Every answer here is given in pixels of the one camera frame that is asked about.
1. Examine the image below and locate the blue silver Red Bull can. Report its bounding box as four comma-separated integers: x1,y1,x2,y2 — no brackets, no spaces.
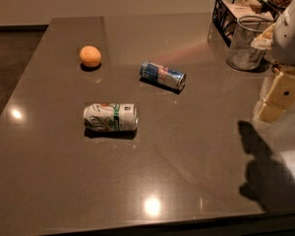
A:
140,61,186,90

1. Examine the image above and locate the orange fruit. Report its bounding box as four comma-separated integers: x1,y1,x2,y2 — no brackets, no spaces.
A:
80,45,101,68

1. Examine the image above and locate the wire mesh cup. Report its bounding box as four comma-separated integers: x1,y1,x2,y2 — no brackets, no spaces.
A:
226,15,272,71

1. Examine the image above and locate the white green 7up can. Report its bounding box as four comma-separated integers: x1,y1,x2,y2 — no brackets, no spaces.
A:
84,103,139,133

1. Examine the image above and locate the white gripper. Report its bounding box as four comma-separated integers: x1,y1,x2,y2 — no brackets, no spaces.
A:
251,0,295,123

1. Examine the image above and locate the black wire basket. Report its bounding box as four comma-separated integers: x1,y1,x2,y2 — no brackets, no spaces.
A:
212,0,279,46

